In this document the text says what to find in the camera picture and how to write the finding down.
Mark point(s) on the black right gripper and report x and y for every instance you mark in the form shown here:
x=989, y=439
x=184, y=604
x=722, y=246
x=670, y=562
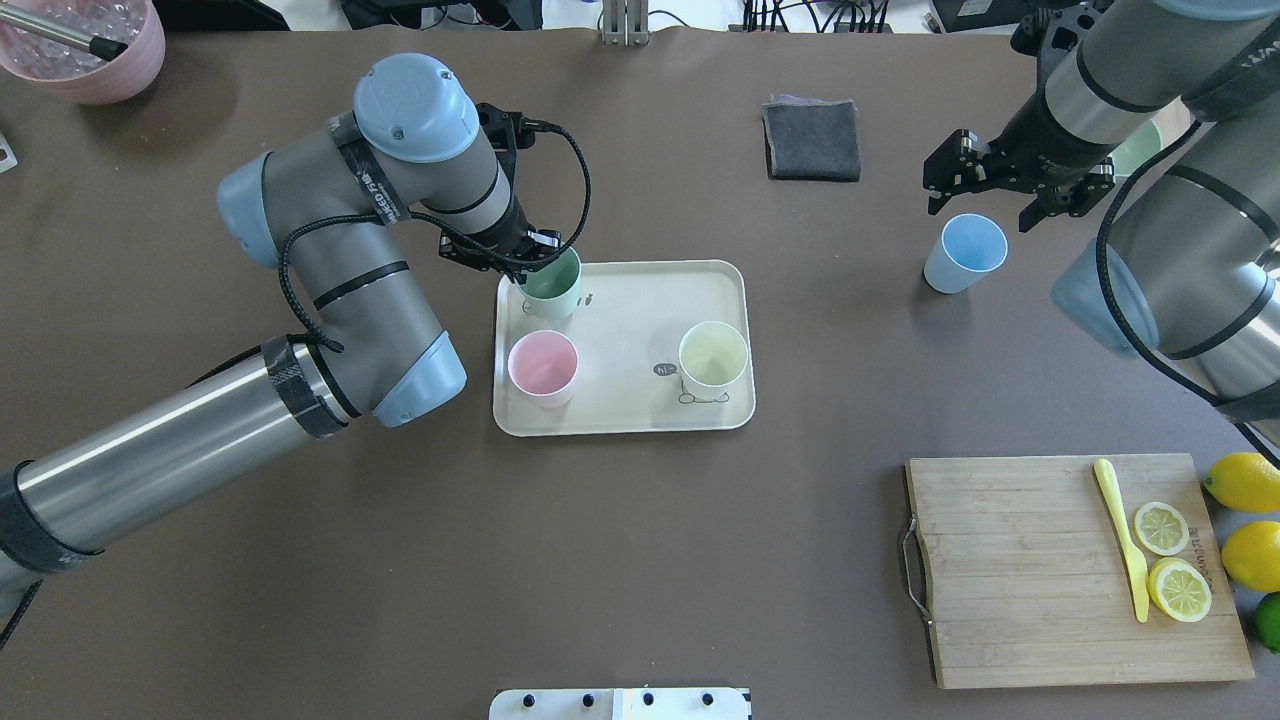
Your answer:
x=1038, y=132

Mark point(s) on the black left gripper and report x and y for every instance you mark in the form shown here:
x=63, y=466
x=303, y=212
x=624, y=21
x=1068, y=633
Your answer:
x=503, y=241

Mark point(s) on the green cup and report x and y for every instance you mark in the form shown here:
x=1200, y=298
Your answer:
x=552, y=293

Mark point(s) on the blue cup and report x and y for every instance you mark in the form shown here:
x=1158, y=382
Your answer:
x=970, y=247

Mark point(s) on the pink cup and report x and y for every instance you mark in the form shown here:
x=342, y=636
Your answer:
x=543, y=366

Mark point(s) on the cream yellow cup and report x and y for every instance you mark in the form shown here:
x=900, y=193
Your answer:
x=711, y=356

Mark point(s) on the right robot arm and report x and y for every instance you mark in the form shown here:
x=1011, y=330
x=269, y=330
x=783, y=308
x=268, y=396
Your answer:
x=878, y=328

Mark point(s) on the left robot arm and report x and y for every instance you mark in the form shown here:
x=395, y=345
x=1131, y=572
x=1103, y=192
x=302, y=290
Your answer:
x=318, y=212

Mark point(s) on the beige rabbit tray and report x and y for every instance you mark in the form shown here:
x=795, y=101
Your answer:
x=627, y=328

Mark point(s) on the green bowl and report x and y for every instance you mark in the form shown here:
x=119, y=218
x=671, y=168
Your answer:
x=1141, y=145

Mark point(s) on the grey folded cloth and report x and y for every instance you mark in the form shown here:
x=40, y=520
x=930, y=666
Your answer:
x=808, y=139

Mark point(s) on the whole yellow lemon upper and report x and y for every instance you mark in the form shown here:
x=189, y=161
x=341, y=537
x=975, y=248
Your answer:
x=1245, y=482

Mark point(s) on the whole yellow lemon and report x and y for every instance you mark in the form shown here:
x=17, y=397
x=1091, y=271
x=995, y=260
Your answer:
x=1245, y=482
x=1250, y=556

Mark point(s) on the lemon half upper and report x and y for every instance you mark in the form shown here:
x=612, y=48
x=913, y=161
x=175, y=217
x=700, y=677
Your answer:
x=1161, y=529

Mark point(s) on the lemon half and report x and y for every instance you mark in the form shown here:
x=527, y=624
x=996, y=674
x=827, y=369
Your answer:
x=1161, y=529
x=1179, y=590

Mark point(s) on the bamboo cutting board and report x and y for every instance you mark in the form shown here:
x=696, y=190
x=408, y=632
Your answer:
x=1024, y=584

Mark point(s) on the yellow plastic knife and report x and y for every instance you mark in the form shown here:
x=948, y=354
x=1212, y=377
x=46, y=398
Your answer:
x=1134, y=561

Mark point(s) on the whole yellow lemon lower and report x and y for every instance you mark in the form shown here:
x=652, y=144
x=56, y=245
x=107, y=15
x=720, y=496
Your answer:
x=1250, y=556

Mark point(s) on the lemon half lower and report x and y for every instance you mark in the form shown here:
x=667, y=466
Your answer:
x=1179, y=590

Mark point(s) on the metal scoop in ice bowl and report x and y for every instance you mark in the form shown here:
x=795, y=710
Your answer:
x=60, y=32

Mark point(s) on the pink ice bowl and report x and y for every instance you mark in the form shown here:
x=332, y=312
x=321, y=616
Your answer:
x=78, y=77

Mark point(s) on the green lime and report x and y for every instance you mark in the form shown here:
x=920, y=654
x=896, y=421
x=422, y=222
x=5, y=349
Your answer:
x=1266, y=622

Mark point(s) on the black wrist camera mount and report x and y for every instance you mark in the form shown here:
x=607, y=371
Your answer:
x=508, y=132
x=1049, y=30

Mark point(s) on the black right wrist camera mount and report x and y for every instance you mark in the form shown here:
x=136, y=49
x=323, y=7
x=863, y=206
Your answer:
x=1049, y=30

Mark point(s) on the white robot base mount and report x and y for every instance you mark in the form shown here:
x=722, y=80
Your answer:
x=693, y=702

